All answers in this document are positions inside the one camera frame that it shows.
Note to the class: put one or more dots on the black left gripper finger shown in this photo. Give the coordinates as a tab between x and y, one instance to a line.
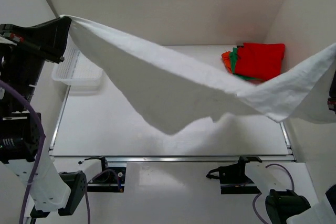
54	48
56	29

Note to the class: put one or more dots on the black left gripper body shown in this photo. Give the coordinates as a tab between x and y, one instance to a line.
27	47

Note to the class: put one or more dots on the white t shirt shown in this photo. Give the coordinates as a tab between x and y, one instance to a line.
171	90

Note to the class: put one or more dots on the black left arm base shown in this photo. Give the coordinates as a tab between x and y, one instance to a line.
103	176

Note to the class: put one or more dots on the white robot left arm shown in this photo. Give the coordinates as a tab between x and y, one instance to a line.
22	151

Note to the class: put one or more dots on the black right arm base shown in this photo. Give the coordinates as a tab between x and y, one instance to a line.
232	178

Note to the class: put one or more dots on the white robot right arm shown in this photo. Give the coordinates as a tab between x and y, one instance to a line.
284	205

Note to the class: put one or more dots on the white plastic basket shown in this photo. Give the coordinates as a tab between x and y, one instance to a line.
77	70

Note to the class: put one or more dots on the orange folded t shirt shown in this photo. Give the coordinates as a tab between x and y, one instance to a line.
226	61

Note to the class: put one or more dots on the green folded t shirt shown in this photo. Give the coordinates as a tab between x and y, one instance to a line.
233	59

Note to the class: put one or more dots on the red folded t shirt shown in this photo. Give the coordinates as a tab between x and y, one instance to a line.
259	61

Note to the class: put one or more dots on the aluminium table rail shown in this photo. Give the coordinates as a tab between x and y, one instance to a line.
124	159

